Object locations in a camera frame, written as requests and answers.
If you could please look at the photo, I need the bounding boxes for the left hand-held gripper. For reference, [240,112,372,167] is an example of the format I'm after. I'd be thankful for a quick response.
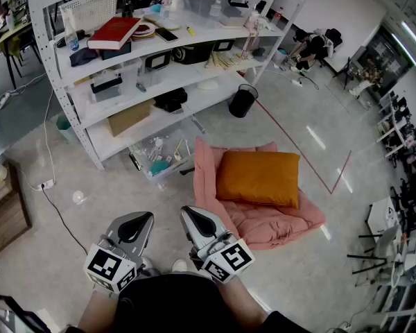
[84,211,155,295]

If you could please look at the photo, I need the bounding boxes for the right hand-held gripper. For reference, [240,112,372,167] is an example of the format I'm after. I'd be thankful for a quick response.
[179,205,257,284]

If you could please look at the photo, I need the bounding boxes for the orange pillow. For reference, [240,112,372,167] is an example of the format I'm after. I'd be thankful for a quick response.
[215,150,302,210]

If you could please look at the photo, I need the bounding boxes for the person's left forearm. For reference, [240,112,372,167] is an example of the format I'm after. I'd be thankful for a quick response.
[76,285,121,333]

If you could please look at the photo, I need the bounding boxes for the person's right forearm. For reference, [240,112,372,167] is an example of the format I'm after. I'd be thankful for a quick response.
[216,275,270,326]

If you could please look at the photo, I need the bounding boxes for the person's left white shoe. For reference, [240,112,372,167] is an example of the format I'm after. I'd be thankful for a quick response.
[140,257,160,277]

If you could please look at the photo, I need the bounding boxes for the small white round object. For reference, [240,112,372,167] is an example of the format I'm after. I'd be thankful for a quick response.
[71,189,88,206]

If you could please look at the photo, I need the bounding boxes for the teal plastic item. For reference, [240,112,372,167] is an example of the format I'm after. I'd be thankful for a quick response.
[148,160,171,177]

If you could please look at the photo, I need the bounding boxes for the pink quilted floor seat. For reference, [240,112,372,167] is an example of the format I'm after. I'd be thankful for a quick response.
[193,136,327,251]

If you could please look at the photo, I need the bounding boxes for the person's black clothing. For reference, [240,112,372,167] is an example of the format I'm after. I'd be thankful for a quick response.
[112,272,313,333]

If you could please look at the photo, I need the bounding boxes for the clear plastic floor storage box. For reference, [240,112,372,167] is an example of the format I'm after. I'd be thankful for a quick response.
[128,114,212,187]

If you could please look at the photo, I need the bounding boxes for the white metal shelving unit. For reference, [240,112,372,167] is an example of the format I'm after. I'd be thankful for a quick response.
[26,0,320,172]

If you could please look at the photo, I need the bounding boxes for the brown cardboard box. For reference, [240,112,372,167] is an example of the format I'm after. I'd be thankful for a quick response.
[106,99,157,137]

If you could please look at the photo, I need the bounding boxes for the teal plastic bin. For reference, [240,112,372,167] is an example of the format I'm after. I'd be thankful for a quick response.
[55,113,80,145]

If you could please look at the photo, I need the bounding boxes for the brown wooden cabinet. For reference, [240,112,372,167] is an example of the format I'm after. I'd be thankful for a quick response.
[0,161,33,263]

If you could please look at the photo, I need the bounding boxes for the black mesh waste bin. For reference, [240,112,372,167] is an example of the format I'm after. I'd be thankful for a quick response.
[227,83,259,119]

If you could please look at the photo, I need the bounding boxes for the black bag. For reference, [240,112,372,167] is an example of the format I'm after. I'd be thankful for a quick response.
[153,87,189,114]

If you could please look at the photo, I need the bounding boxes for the clear plastic shelf bin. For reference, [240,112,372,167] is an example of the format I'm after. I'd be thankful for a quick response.
[89,60,143,104]

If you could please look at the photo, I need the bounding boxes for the black framed panel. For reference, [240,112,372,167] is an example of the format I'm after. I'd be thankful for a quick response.
[0,291,53,333]

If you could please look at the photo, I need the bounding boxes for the black framed storage box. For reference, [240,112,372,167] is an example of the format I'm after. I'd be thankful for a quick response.
[213,38,236,52]
[144,49,173,71]

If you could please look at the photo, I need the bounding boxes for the pile of beige slats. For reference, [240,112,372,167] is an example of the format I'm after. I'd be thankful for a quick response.
[204,49,245,69]

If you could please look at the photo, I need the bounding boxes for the dark teal box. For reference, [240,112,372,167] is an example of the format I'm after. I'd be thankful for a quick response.
[99,40,132,61]

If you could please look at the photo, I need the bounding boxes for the white table with black legs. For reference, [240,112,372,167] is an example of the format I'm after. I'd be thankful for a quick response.
[365,196,401,238]

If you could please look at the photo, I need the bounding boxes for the large dark storage box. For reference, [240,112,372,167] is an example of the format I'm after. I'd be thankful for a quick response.
[171,40,218,65]

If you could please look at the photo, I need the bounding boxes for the dark folded cloth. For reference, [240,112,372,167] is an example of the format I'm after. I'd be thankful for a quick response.
[69,46,100,67]

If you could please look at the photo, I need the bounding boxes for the grey chair with black legs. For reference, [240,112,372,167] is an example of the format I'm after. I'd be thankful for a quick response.
[346,225,403,277]

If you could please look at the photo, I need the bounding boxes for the black smartphone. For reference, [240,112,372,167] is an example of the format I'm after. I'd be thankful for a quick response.
[155,27,179,43]

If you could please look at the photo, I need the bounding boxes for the stack of plates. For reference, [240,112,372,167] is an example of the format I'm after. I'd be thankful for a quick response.
[130,22,157,42]

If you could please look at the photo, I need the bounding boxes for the clear plastic water bottle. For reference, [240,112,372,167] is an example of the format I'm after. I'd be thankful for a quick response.
[64,15,80,53]

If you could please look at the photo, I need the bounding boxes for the red hardcover book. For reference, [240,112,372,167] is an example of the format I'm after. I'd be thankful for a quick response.
[86,16,142,51]

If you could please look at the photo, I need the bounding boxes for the row of black office chairs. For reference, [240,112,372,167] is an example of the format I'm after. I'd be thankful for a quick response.
[390,171,416,235]

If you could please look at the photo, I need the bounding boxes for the white desks with monitors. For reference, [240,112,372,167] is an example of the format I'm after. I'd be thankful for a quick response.
[376,87,416,161]

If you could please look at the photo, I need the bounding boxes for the white perforated plastic basket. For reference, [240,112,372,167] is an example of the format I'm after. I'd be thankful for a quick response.
[59,0,120,33]

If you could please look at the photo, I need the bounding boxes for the flower bouquet in white vase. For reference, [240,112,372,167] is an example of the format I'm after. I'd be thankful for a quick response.
[348,57,384,99]

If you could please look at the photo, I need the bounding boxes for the green table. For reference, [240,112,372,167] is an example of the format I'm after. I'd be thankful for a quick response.
[0,21,44,89]

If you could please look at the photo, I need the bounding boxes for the large clear lidded box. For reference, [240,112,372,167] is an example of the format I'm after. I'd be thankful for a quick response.
[168,0,261,29]

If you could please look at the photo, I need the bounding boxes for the black floor power cable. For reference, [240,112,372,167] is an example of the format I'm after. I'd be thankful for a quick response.
[41,187,89,256]

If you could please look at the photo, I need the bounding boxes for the pink tumbler with strap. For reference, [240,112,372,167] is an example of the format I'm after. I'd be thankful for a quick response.
[244,10,264,60]

